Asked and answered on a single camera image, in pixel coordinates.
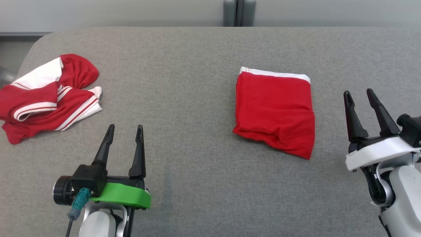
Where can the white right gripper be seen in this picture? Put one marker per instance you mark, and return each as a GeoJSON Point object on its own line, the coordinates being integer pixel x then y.
{"type": "Point", "coordinates": [378, 151]}

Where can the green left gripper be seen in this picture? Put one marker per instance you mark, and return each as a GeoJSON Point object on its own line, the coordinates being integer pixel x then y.
{"type": "Point", "coordinates": [128, 196]}

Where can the red and white garment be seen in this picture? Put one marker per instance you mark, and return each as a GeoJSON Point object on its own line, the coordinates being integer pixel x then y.
{"type": "Point", "coordinates": [39, 115]}

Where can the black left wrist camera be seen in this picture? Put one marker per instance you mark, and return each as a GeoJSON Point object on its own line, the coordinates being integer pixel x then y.
{"type": "Point", "coordinates": [87, 179]}

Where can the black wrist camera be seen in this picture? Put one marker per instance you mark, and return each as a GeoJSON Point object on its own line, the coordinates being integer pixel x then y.
{"type": "Point", "coordinates": [87, 179]}
{"type": "Point", "coordinates": [411, 130]}

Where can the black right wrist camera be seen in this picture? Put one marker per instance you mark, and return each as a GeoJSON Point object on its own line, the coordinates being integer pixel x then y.
{"type": "Point", "coordinates": [411, 130]}

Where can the grey metal post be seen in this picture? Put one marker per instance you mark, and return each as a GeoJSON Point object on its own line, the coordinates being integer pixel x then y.
{"type": "Point", "coordinates": [239, 13]}

